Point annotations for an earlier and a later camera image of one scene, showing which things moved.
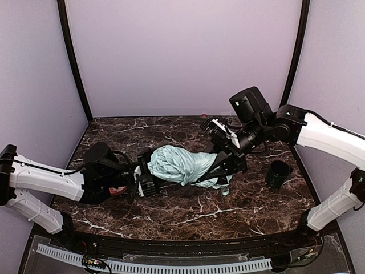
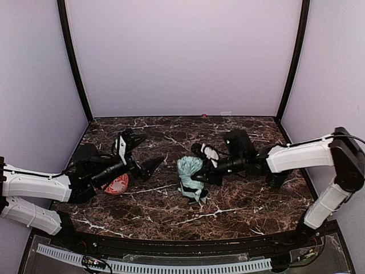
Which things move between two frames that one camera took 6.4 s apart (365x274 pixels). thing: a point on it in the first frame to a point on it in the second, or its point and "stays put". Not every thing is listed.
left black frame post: (65, 35) stays put
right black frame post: (304, 24) stays put
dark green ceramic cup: (277, 174) stays put
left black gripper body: (144, 164) to (136, 168)
